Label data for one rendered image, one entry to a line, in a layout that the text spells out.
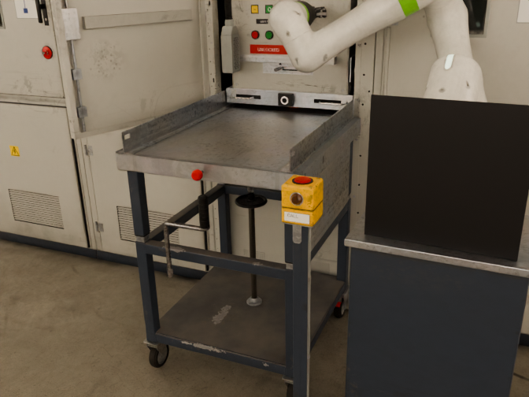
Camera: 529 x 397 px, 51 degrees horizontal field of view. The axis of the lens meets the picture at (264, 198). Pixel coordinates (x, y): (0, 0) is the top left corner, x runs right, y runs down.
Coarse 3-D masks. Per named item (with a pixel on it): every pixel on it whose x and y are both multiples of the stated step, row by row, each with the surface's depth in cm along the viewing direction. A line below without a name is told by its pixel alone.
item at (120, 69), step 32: (64, 0) 182; (96, 0) 190; (128, 0) 199; (160, 0) 208; (192, 0) 218; (64, 32) 182; (96, 32) 193; (128, 32) 202; (160, 32) 211; (192, 32) 222; (64, 64) 185; (96, 64) 196; (128, 64) 205; (160, 64) 215; (192, 64) 226; (96, 96) 199; (128, 96) 208; (160, 96) 218; (192, 96) 230; (96, 128) 202
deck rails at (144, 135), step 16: (176, 112) 200; (192, 112) 210; (208, 112) 222; (336, 112) 192; (352, 112) 211; (144, 128) 183; (160, 128) 192; (176, 128) 201; (320, 128) 176; (336, 128) 193; (128, 144) 176; (144, 144) 183; (304, 144) 163; (320, 144) 178; (304, 160) 164
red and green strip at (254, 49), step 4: (252, 44) 222; (252, 48) 223; (256, 48) 222; (260, 48) 222; (264, 48) 221; (268, 48) 220; (272, 48) 220; (276, 48) 219; (280, 48) 218; (284, 48) 218; (252, 52) 224; (256, 52) 223; (260, 52) 222; (264, 52) 222; (268, 52) 221; (272, 52) 220; (276, 52) 220; (280, 52) 219; (284, 52) 218
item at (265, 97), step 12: (228, 96) 233; (240, 96) 231; (252, 96) 229; (264, 96) 227; (276, 96) 225; (300, 96) 221; (312, 96) 219; (324, 96) 217; (336, 96) 215; (348, 96) 213; (324, 108) 219; (336, 108) 217
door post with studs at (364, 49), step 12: (360, 0) 197; (372, 36) 199; (360, 48) 203; (372, 48) 201; (360, 60) 204; (372, 60) 202; (360, 72) 206; (372, 72) 204; (360, 84) 207; (360, 96) 209; (360, 108) 210; (360, 144) 215; (360, 156) 217; (360, 168) 218; (360, 180) 220; (360, 192) 222; (360, 204) 224; (360, 216) 226
